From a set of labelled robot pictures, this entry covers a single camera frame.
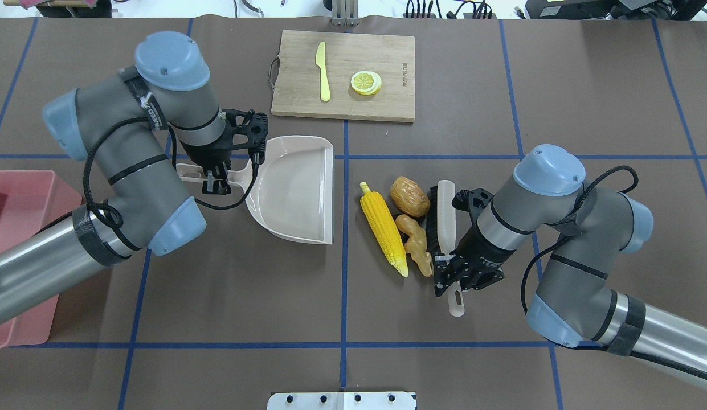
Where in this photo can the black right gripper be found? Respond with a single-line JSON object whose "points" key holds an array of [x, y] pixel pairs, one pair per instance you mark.
{"points": [[483, 252]]}

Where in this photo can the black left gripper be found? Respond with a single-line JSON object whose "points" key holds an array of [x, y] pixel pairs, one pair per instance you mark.
{"points": [[207, 156]]}

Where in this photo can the beige hand brush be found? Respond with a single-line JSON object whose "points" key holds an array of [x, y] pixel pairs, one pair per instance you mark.
{"points": [[442, 234]]}

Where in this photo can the beige plastic dustpan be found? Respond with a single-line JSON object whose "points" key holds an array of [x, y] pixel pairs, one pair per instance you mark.
{"points": [[292, 195]]}

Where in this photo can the brown toy potato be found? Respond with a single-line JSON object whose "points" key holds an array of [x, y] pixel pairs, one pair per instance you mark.
{"points": [[409, 197]]}

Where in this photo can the yellow toy corn cob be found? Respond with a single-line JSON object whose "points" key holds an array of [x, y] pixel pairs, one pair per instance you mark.
{"points": [[383, 227]]}

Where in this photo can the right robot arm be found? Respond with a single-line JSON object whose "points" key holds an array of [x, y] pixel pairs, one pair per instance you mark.
{"points": [[564, 292]]}

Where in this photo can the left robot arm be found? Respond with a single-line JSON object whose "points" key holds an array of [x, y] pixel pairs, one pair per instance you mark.
{"points": [[134, 197]]}

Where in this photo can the wooden cutting board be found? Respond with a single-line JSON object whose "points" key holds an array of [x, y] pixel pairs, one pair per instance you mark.
{"points": [[296, 88]]}

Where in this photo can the yellow plastic knife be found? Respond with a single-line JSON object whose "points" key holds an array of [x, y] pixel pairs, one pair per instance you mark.
{"points": [[320, 62]]}

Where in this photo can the yellow lemon slice toy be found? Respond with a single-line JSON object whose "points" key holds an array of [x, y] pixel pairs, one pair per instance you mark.
{"points": [[366, 82]]}

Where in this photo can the aluminium frame post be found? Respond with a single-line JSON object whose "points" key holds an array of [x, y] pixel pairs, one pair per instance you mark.
{"points": [[344, 12]]}

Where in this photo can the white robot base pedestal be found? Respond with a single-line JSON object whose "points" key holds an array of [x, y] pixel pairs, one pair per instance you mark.
{"points": [[343, 400]]}

